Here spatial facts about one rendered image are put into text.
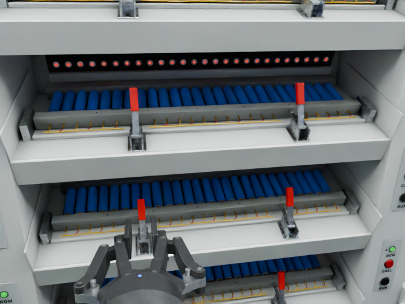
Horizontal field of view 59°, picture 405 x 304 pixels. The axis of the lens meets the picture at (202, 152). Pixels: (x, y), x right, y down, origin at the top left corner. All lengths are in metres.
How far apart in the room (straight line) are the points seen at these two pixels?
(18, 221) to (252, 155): 0.37
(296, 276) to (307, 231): 0.16
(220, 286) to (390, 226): 0.35
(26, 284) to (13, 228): 0.11
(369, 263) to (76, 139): 0.59
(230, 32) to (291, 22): 0.09
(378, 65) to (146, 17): 0.41
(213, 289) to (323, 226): 0.26
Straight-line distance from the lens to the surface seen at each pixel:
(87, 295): 0.38
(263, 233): 0.68
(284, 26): 0.55
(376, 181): 0.73
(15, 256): 0.65
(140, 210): 0.62
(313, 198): 0.74
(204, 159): 0.56
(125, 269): 0.39
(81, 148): 0.57
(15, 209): 0.60
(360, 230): 0.76
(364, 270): 0.81
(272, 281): 0.82
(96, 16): 0.52
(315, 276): 0.85
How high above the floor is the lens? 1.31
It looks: 21 degrees down
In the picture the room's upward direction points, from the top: straight up
